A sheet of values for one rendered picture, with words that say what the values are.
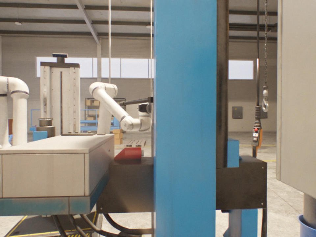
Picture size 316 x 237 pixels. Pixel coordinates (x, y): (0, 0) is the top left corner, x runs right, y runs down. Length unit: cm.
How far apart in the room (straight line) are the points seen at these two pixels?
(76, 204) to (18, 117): 123
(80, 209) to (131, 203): 31
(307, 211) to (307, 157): 186
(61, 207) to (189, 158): 37
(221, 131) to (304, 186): 47
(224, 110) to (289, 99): 45
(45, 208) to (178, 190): 36
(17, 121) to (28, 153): 112
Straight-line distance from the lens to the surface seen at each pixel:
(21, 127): 171
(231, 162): 80
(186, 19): 62
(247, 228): 101
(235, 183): 91
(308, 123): 30
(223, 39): 80
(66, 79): 207
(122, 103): 107
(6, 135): 192
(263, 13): 1395
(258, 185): 96
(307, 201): 213
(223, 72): 77
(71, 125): 199
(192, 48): 59
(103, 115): 182
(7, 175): 65
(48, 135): 94
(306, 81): 31
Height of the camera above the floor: 128
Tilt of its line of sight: 1 degrees down
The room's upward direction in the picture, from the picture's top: straight up
